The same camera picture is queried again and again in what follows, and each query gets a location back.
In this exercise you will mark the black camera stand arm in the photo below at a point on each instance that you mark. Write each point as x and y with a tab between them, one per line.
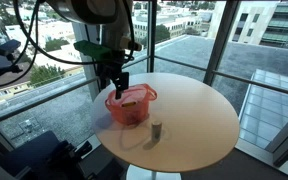
0	70

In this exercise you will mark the black side camera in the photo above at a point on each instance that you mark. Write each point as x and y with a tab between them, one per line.
8	47

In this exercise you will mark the blue chair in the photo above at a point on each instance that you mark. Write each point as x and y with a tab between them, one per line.
30	153

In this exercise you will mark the black equipment cart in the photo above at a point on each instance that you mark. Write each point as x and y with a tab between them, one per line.
84	163

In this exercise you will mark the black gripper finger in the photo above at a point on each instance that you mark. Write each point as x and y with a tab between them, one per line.
123	81

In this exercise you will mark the grey window column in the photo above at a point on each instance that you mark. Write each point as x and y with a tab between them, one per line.
89	71

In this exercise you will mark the dark vertical window mullion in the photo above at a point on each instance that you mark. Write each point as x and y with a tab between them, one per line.
152	36

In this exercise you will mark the orange plastic bag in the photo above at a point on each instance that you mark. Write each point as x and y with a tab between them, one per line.
130	111

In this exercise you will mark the dark slanted window mullion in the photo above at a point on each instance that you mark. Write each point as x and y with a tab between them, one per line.
219	43

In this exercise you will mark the white table pedestal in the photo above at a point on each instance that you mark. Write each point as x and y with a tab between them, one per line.
150	175

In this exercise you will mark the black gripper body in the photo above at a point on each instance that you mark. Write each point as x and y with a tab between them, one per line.
109	71

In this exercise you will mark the grey horizontal window rail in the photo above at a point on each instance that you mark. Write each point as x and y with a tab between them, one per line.
250	81
34	102

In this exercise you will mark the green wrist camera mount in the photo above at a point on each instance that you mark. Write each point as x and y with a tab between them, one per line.
92	50

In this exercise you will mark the beige cylindrical container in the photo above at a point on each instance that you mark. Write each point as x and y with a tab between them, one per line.
156	130

